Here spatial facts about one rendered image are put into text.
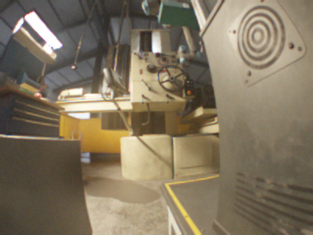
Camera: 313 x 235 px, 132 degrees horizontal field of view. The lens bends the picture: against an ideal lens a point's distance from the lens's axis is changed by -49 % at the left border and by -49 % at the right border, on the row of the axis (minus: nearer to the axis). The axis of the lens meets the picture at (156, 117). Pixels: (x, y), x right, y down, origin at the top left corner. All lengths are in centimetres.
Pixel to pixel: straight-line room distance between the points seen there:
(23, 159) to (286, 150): 49
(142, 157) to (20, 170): 159
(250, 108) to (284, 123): 7
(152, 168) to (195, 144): 66
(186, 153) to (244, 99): 168
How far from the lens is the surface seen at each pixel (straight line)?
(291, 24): 20
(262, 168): 22
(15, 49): 204
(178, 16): 90
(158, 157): 181
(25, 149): 39
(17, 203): 39
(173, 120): 248
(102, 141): 438
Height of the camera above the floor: 56
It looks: 9 degrees up
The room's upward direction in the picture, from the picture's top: 2 degrees counter-clockwise
